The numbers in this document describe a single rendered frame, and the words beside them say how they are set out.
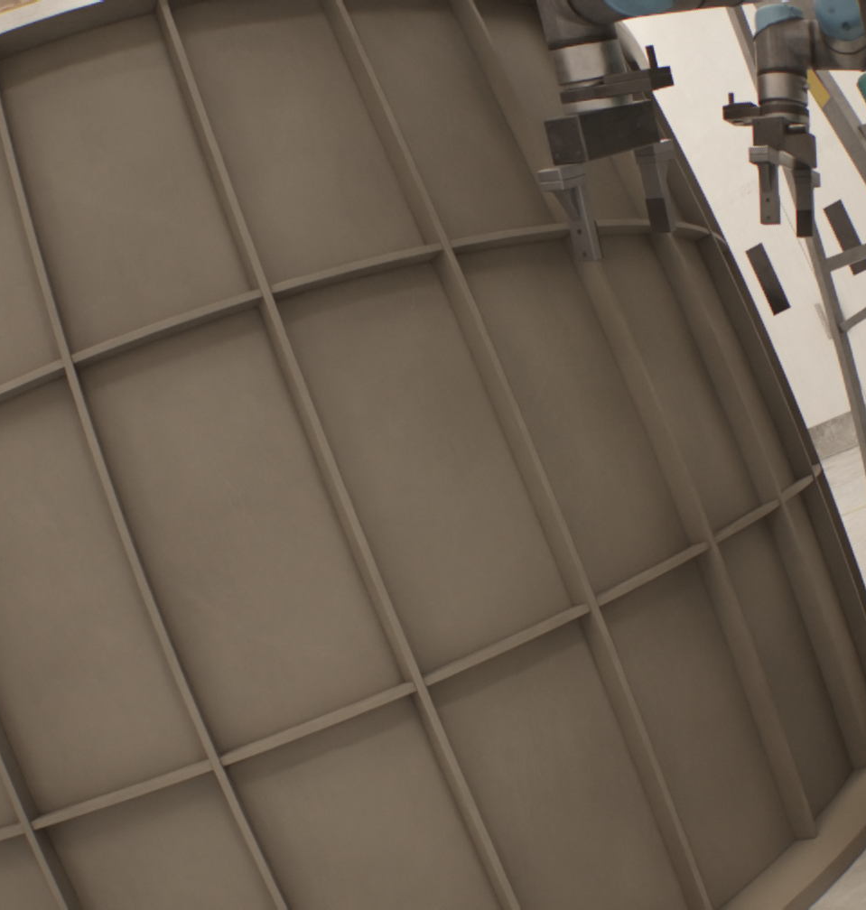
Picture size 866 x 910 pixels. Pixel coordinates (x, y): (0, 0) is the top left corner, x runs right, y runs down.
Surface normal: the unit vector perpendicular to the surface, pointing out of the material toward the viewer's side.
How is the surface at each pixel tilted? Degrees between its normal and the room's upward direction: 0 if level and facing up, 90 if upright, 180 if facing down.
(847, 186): 90
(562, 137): 98
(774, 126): 83
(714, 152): 90
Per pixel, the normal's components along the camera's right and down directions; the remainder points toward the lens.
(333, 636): 0.29, -0.20
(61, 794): 0.00, -0.09
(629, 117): 0.66, 0.10
